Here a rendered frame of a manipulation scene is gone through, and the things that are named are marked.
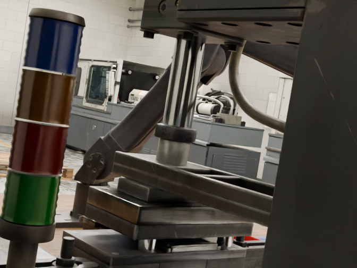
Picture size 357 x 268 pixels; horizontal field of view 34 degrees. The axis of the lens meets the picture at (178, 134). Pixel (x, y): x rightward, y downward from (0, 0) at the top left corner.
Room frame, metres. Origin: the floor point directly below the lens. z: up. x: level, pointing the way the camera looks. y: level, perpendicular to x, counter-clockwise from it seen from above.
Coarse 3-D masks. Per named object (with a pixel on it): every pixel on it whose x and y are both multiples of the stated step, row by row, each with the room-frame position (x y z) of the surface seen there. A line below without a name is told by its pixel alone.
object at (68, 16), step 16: (32, 16) 0.41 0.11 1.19; (48, 16) 0.39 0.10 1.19; (64, 16) 0.40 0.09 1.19; (80, 16) 0.41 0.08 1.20; (0, 224) 0.40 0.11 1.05; (16, 224) 0.40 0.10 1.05; (48, 224) 0.41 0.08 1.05; (16, 240) 0.39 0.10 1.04; (32, 240) 0.40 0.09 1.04; (48, 240) 0.41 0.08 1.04; (16, 256) 0.40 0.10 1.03; (32, 256) 0.41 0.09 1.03
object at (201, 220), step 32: (192, 64) 0.67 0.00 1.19; (192, 96) 0.68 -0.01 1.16; (160, 128) 0.68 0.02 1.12; (192, 128) 0.70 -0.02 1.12; (128, 160) 0.69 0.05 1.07; (160, 160) 0.68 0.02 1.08; (96, 192) 0.67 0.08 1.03; (128, 192) 0.66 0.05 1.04; (160, 192) 0.65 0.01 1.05; (192, 192) 0.60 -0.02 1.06; (224, 192) 0.56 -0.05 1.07; (256, 192) 0.54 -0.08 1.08; (128, 224) 0.62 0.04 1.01; (160, 224) 0.63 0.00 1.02; (192, 224) 0.66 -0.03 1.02; (224, 224) 0.69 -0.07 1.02
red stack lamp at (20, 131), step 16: (16, 128) 0.40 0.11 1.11; (32, 128) 0.40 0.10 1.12; (48, 128) 0.40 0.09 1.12; (64, 128) 0.41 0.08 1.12; (16, 144) 0.40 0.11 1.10; (32, 144) 0.40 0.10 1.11; (48, 144) 0.40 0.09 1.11; (64, 144) 0.41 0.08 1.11; (16, 160) 0.40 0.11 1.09; (32, 160) 0.40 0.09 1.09; (48, 160) 0.40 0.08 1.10
